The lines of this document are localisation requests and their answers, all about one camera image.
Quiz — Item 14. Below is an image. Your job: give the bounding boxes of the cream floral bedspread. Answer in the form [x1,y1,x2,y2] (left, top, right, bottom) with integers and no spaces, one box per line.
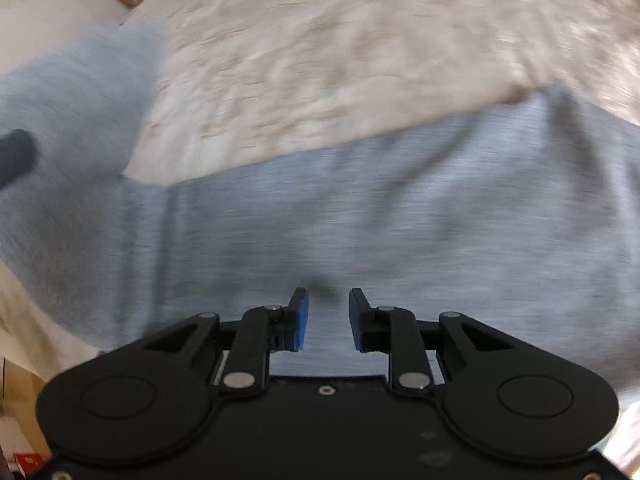
[1,0,639,379]

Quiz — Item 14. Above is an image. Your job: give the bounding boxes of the grey speckled pants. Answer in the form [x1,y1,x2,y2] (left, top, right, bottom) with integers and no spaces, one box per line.
[1,26,639,399]

